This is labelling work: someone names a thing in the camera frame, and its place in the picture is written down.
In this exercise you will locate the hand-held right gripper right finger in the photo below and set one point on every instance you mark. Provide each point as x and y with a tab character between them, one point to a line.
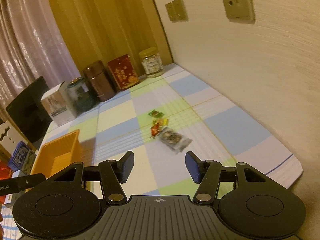
191	165

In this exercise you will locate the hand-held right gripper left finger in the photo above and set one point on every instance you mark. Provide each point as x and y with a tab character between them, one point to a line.
127	165

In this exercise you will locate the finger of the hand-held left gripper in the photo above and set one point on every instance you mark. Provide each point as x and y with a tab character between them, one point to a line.
31	180

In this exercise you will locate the clear packet dark snack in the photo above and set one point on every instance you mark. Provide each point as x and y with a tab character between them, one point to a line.
173	140

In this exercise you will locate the orange plastic tray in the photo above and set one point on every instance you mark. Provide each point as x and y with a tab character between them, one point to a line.
62	152

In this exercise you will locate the small red candy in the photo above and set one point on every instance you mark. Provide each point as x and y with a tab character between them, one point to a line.
154	130

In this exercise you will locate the yellow candy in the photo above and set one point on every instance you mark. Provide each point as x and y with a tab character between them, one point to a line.
162	122

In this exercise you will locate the light blue carton box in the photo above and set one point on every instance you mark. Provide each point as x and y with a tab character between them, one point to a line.
10	200

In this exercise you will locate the red bag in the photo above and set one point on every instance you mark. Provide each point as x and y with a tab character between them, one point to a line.
3	168

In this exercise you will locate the blue milk carton box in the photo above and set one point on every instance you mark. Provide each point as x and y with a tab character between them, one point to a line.
21	155

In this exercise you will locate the blue white checked cloth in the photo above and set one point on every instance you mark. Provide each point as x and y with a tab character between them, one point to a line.
10	225

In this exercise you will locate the checked tablecloth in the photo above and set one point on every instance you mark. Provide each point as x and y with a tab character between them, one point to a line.
225	135

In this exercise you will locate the black glossy monitor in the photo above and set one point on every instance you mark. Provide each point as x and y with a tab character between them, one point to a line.
27	110

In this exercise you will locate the white product box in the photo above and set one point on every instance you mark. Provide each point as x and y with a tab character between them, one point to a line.
57	105

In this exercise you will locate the green glass jar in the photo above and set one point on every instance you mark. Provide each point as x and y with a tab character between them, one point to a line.
82	97

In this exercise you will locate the brown metal canister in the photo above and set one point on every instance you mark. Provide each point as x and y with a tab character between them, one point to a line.
100	80

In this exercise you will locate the red tin box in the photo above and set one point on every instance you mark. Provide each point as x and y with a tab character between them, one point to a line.
123	73

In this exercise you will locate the clear jar yellow lid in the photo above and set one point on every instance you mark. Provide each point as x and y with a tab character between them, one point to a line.
152	65

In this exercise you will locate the pink sheer curtain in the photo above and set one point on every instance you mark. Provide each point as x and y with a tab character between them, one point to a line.
25	42

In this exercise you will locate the yellow curtain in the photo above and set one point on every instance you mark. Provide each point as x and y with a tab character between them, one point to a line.
105	17

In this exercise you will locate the small beige wall socket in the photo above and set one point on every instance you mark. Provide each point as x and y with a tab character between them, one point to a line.
170	12

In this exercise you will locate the double wall switch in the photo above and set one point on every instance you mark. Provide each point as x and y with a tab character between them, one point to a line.
180	9

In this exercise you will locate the large beige wall socket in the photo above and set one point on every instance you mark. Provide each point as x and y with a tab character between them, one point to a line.
237	2

